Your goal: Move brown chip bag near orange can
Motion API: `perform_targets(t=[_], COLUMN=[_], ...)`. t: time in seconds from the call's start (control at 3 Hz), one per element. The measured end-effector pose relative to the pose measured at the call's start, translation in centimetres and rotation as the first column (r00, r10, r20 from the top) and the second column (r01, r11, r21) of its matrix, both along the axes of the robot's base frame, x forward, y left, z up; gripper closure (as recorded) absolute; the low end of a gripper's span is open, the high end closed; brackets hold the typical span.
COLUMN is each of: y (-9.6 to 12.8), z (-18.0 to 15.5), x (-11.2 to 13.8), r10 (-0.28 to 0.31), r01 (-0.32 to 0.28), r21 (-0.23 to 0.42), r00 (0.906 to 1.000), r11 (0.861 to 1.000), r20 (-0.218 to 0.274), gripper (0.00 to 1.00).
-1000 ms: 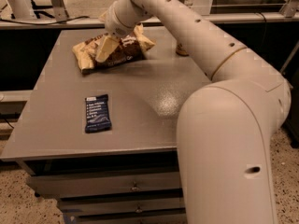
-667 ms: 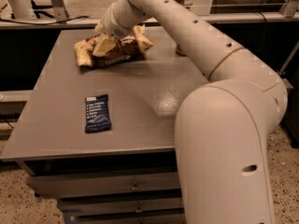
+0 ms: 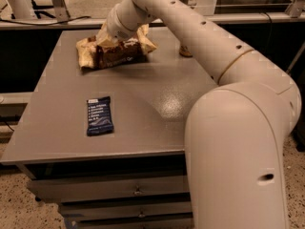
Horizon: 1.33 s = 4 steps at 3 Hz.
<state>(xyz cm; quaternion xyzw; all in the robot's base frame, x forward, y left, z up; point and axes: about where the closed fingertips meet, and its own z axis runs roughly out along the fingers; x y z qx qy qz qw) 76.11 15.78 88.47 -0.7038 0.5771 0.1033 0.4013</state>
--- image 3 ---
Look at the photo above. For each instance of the blue snack bar wrapper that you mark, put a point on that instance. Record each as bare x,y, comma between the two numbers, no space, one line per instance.
99,116

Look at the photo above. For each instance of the brown chip bag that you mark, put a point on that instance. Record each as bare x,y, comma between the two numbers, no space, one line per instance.
97,55

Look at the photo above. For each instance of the drawer knob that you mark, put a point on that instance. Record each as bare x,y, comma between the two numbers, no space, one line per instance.
137,191
141,214

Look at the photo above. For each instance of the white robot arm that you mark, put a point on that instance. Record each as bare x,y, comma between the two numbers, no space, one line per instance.
234,134

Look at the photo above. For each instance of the top drawer knob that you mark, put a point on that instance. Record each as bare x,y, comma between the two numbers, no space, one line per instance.
137,191

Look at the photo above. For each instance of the grey metal post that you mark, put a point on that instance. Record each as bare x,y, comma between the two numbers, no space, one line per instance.
61,11

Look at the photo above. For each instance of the orange soda can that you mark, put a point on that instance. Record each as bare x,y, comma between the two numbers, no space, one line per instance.
183,51

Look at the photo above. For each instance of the grey drawer cabinet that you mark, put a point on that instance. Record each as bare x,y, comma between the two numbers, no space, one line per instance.
92,178

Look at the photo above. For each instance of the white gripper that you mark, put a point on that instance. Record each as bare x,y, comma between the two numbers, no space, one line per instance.
114,30

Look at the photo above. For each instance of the white pipe top left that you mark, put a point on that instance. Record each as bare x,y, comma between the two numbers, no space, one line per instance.
21,9

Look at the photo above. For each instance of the middle drawer knob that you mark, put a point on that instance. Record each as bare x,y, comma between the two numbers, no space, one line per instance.
141,214

